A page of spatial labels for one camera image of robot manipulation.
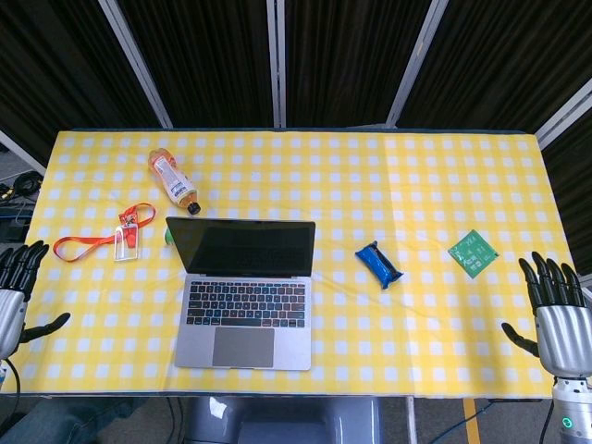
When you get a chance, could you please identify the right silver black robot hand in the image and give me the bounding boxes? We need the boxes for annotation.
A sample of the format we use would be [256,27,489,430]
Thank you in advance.
[501,251,592,378]

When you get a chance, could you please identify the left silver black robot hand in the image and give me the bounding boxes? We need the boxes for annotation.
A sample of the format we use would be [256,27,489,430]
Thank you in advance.
[0,240,72,360]

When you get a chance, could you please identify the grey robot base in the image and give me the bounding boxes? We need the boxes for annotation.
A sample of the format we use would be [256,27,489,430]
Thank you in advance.
[182,396,384,444]

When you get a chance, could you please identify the silver grey laptop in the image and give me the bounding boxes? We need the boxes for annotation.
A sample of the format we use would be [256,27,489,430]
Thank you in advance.
[165,216,317,372]

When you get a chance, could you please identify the green square sachet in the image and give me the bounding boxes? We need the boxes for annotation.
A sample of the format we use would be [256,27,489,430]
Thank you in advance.
[447,228,500,280]

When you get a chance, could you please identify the blue snack packet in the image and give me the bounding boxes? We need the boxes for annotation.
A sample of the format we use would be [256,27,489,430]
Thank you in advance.
[354,240,404,291]

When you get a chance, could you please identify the orange drink plastic bottle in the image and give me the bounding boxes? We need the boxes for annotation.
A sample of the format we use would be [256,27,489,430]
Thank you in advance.
[147,147,202,216]

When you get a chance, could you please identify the yellow white checkered tablecloth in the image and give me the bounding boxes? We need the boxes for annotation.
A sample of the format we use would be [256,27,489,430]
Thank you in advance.
[0,129,583,399]

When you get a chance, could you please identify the black cable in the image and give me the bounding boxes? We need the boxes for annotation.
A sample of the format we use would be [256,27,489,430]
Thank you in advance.
[0,358,23,429]

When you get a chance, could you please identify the orange lanyard with badge holder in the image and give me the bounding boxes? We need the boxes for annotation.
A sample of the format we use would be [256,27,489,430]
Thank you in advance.
[52,203,157,264]

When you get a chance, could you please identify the black cables bundle on floor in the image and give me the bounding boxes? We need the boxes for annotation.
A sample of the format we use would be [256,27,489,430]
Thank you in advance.
[0,168,46,204]

